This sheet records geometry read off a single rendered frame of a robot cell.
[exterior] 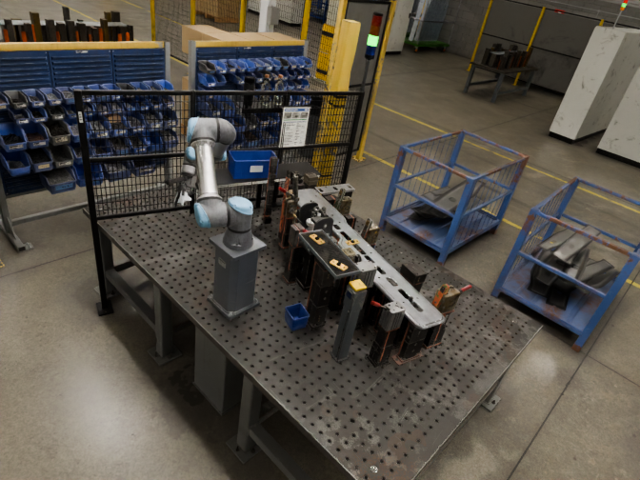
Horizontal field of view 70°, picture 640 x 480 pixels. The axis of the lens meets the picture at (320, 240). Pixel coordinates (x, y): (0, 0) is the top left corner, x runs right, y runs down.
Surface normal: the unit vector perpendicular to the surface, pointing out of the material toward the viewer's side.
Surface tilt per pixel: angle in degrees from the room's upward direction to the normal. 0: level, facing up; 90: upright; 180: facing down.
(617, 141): 90
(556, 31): 90
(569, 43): 90
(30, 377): 0
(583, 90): 90
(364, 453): 0
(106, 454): 0
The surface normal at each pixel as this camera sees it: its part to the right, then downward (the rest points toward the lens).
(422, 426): 0.16, -0.83
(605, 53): -0.73, 0.27
